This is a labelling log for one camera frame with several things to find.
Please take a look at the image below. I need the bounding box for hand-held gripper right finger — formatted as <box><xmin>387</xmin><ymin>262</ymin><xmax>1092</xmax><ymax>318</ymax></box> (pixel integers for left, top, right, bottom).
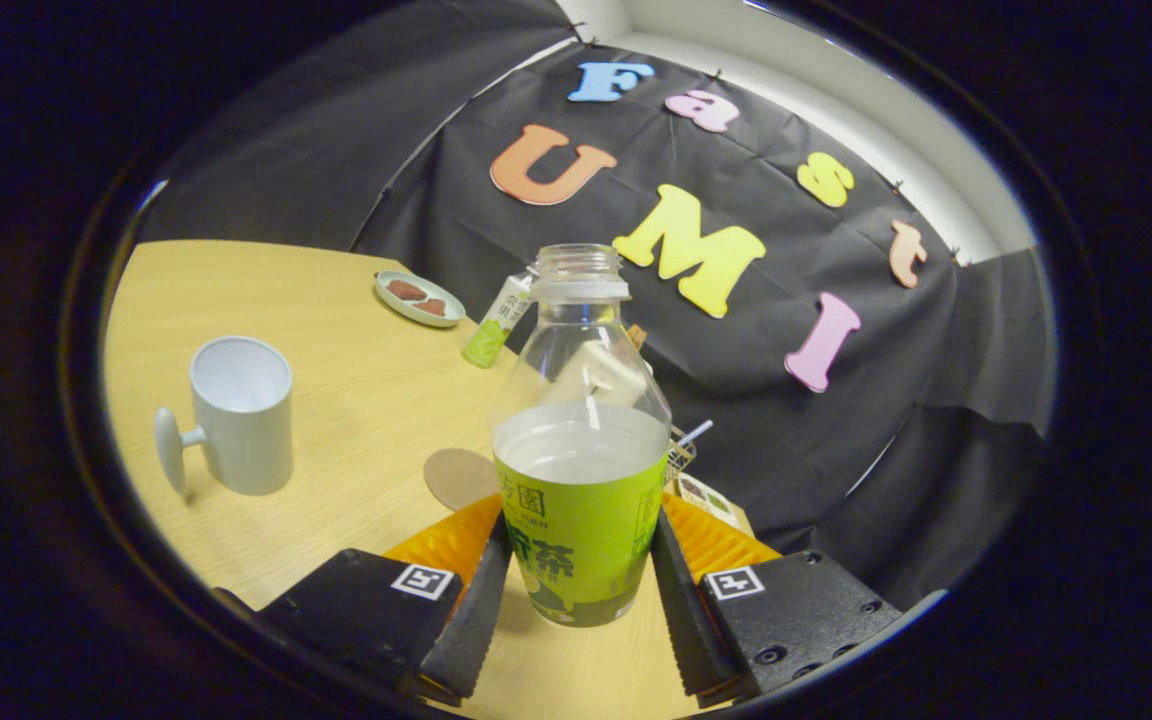
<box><xmin>651</xmin><ymin>490</ymin><xmax>905</xmax><ymax>701</ymax></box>

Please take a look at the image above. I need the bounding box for small white food dish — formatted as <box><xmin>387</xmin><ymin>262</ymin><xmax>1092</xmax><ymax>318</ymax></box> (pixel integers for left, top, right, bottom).
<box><xmin>676</xmin><ymin>473</ymin><xmax>742</xmax><ymax>529</ymax></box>

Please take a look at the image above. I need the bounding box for grey round plate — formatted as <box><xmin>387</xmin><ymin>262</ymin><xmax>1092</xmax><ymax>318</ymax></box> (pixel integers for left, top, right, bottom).
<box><xmin>375</xmin><ymin>270</ymin><xmax>467</xmax><ymax>329</ymax></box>

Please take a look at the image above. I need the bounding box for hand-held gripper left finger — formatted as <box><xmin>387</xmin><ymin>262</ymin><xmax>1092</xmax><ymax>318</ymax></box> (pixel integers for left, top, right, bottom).
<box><xmin>256</xmin><ymin>493</ymin><xmax>514</xmax><ymax>701</ymax></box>

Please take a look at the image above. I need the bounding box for wooden table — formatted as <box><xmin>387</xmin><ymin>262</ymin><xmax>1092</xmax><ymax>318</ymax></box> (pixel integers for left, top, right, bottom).
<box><xmin>101</xmin><ymin>238</ymin><xmax>757</xmax><ymax>720</ymax></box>

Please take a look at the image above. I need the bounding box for round brown coaster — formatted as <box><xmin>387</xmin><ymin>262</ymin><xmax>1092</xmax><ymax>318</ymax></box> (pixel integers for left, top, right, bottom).
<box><xmin>423</xmin><ymin>447</ymin><xmax>500</xmax><ymax>512</ymax></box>

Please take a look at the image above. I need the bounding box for green label juice bottle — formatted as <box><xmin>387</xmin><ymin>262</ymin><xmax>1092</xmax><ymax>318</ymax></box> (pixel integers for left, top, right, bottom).
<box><xmin>491</xmin><ymin>243</ymin><xmax>673</xmax><ymax>629</ymax></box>

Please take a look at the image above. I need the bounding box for white cup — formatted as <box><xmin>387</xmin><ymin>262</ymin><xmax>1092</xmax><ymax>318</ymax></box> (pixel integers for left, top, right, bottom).
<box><xmin>154</xmin><ymin>335</ymin><xmax>295</xmax><ymax>498</ymax></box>

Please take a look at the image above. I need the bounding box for slim white label bottle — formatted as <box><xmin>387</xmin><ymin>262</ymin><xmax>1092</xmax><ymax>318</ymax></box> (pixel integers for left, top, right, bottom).
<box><xmin>462</xmin><ymin>270</ymin><xmax>537</xmax><ymax>369</ymax></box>

